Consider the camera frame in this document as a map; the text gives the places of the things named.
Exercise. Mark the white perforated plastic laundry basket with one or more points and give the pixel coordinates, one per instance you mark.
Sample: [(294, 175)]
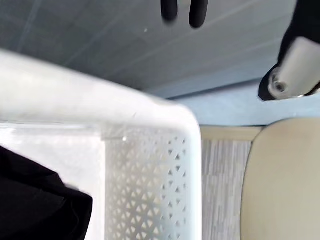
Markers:
[(150, 175)]

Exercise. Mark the black garment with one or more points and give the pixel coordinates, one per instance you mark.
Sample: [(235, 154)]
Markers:
[(37, 200)]

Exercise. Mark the beige baseboard strip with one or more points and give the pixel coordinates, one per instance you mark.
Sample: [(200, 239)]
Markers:
[(230, 133)]

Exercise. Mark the beige rounded furniture panel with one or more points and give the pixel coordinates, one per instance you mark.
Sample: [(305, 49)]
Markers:
[(285, 185)]

